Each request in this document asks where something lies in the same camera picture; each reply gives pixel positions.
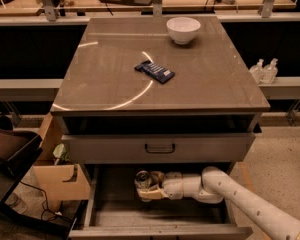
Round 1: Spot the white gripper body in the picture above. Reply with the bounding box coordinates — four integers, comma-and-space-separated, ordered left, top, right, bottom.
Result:
162, 172, 183, 200

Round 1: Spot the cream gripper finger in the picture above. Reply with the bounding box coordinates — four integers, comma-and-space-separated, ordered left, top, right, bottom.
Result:
150, 171, 165, 184
137, 188, 168, 202

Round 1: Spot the green 7up soda can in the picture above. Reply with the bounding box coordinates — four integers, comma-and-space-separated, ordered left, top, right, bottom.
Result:
134, 170, 152, 202

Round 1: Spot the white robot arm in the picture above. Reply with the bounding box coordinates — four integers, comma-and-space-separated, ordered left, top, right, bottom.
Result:
134, 166, 300, 240

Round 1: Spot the closed grey top drawer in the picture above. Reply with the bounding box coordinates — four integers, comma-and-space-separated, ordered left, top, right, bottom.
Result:
62, 133, 255, 164

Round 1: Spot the open grey middle drawer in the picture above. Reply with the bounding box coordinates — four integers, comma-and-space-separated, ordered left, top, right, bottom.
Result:
69, 164, 252, 240

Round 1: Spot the grey metal drawer cabinet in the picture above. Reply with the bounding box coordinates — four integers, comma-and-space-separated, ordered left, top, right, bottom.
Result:
49, 15, 271, 240

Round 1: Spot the brown cardboard box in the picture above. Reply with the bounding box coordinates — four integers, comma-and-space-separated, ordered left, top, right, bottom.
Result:
33, 113, 91, 212

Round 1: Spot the dark blue snack packet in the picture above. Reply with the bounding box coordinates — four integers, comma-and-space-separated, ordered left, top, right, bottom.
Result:
134, 60, 175, 84

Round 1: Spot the clear plastic pump bottle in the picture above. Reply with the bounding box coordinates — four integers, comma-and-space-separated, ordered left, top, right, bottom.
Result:
249, 59, 263, 84

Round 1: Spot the dark brown office chair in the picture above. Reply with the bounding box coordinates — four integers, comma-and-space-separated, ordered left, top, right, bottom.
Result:
0, 113, 42, 207

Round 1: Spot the white ceramic bowl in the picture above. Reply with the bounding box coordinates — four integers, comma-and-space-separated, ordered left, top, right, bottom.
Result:
166, 17, 201, 45

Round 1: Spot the black floor cable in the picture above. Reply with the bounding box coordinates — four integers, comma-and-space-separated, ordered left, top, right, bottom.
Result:
19, 179, 74, 227

